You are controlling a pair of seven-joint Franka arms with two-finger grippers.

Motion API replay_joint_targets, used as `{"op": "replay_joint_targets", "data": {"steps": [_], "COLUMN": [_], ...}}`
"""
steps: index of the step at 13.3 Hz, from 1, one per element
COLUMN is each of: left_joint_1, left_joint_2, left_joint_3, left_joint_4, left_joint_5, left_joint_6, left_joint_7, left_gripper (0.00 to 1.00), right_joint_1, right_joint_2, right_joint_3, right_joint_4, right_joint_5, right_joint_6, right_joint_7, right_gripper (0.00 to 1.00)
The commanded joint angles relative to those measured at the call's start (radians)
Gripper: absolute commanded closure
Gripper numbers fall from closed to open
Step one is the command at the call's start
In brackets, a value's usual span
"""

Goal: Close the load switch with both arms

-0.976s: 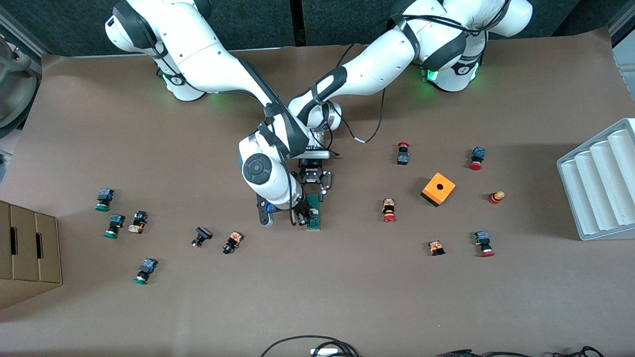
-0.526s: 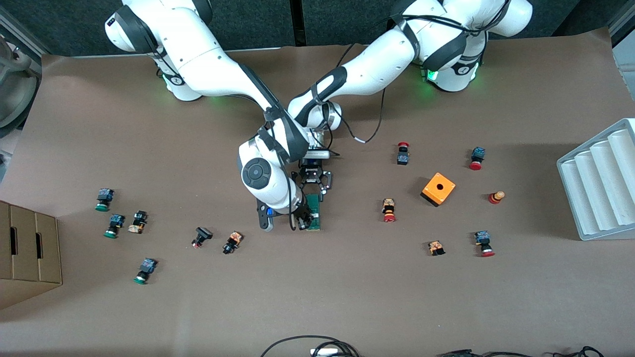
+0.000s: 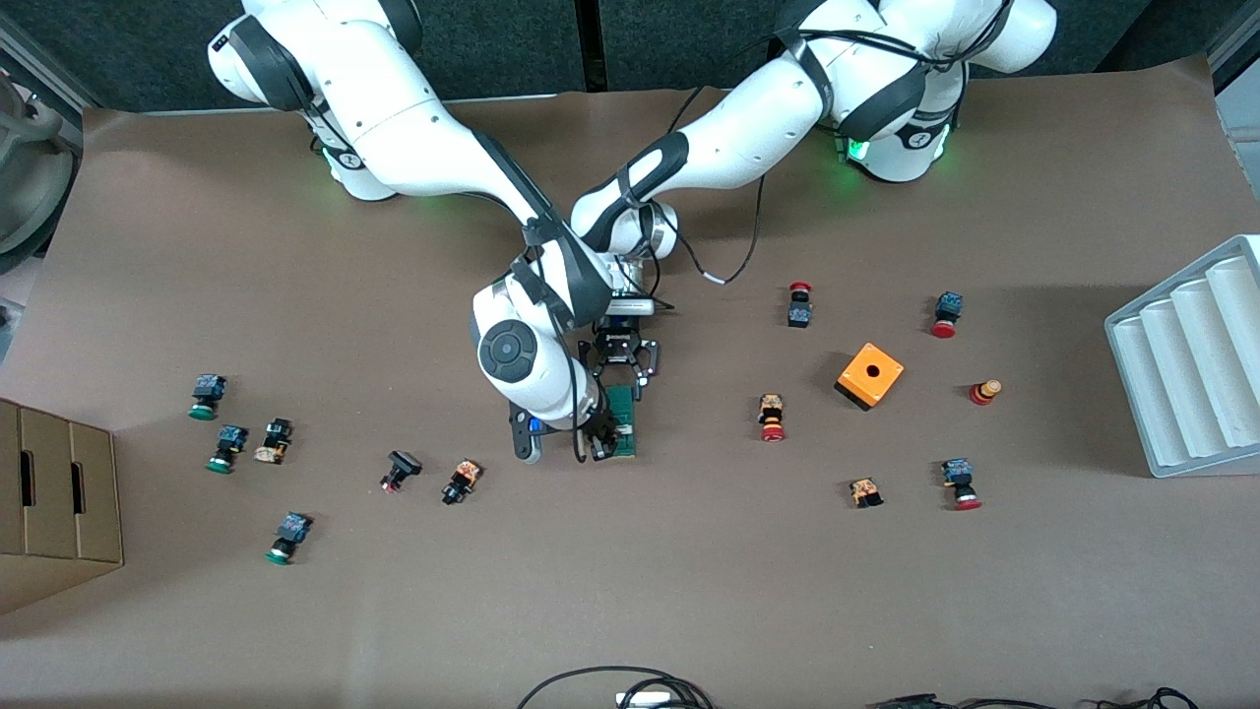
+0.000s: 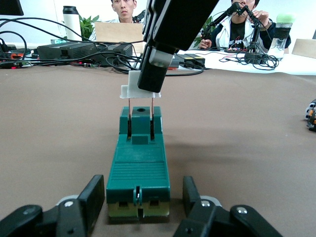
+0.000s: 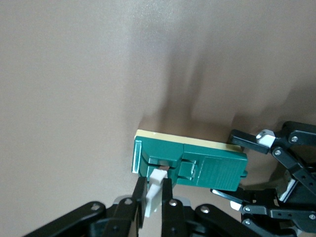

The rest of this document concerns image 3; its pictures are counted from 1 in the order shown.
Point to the red emergency button orange block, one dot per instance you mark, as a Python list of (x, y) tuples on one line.
[(772, 417)]

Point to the green mushroom pushbutton blue block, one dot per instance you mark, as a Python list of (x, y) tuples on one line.
[(207, 396), (226, 448), (287, 537)]

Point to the grey round metal stand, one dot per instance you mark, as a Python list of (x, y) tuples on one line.
[(30, 167)]

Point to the white grooved tray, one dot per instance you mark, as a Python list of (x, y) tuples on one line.
[(1191, 364)]

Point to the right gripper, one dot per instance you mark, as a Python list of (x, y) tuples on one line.
[(598, 429)]

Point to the red yellow button head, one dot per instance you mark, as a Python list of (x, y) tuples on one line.
[(984, 391)]

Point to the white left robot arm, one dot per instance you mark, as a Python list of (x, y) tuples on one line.
[(768, 118)]

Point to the red pushbutton black block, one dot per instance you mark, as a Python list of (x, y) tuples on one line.
[(799, 305)]

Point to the brown cardboard box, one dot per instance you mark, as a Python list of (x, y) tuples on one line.
[(59, 502)]

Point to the red mushroom pushbutton blue block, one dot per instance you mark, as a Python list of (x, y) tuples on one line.
[(947, 313), (960, 483)]

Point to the black flat-head switch red terminals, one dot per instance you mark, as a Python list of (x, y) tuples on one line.
[(400, 470)]

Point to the orange black contact block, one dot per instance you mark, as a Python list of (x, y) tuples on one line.
[(865, 491)]

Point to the white plug adapter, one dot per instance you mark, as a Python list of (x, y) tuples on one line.
[(645, 700)]

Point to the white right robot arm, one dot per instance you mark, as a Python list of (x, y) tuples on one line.
[(413, 118)]

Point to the orange button enclosure box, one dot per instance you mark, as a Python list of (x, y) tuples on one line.
[(870, 375)]

